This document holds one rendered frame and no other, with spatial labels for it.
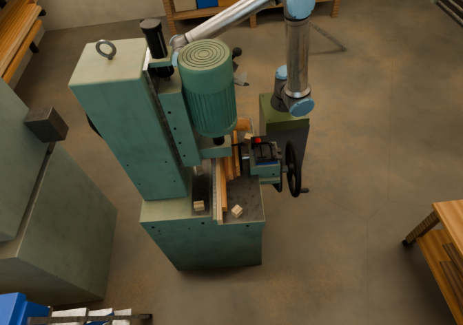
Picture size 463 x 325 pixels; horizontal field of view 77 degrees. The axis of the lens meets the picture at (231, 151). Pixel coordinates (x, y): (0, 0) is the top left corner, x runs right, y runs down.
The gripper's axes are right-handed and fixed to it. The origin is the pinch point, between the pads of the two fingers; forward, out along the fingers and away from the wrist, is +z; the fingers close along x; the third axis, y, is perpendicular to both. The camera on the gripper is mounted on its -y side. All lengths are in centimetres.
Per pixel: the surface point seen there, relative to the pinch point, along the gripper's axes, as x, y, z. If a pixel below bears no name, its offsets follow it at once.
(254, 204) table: 30, -43, 9
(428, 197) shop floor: 189, -1, -7
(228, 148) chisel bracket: 12.8, -26.5, -2.0
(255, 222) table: 30, -49, 15
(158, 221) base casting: 4, -72, -16
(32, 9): -112, 3, -304
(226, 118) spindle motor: -1.2, -15.7, 11.3
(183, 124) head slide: -12.0, -24.8, 4.0
